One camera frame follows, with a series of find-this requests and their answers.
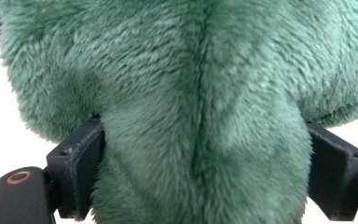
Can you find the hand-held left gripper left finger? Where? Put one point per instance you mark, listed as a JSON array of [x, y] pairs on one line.
[[74, 168]]

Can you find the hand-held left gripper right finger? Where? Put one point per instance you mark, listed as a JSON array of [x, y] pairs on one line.
[[338, 174]]

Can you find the green fuzzy pet garment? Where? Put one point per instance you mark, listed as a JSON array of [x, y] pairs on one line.
[[183, 77]]

